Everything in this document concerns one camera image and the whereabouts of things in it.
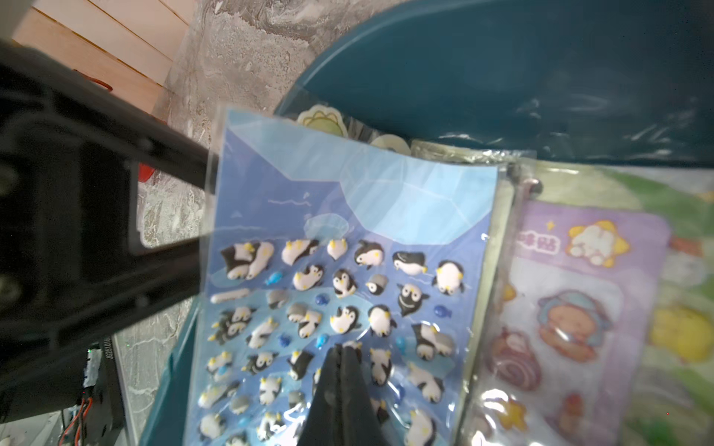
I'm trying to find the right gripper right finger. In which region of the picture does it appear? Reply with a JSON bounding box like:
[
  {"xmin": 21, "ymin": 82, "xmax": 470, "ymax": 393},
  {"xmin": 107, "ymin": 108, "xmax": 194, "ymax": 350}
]
[{"xmin": 340, "ymin": 347, "xmax": 388, "ymax": 446}]

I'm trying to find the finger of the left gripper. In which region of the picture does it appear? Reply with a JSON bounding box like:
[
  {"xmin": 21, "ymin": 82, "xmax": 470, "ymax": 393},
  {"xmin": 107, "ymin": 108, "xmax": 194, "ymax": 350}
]
[{"xmin": 1, "ymin": 43, "xmax": 215, "ymax": 390}]

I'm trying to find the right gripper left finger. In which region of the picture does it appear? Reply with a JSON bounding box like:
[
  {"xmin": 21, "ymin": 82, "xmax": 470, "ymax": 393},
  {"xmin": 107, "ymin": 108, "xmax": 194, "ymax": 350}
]
[{"xmin": 297, "ymin": 345, "xmax": 342, "ymax": 446}]

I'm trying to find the blue penguin sticker sheet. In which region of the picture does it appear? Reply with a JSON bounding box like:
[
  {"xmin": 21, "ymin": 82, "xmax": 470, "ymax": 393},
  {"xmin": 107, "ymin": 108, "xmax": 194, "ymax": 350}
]
[{"xmin": 184, "ymin": 109, "xmax": 501, "ymax": 445}]

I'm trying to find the teal storage tray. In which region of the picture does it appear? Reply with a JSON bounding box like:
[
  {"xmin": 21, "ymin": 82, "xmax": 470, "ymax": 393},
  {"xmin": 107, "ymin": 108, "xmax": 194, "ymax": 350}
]
[{"xmin": 143, "ymin": 1, "xmax": 713, "ymax": 445}]

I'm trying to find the purple cartoon sticker sheet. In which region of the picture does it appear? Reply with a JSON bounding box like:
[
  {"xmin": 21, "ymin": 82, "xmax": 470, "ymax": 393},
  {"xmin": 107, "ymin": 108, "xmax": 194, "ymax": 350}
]
[{"xmin": 459, "ymin": 202, "xmax": 671, "ymax": 445}]

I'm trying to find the green sticker sheet in tray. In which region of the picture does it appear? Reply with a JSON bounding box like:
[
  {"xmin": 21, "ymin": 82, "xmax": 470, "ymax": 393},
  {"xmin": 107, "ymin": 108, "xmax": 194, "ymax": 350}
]
[{"xmin": 297, "ymin": 103, "xmax": 713, "ymax": 445}]

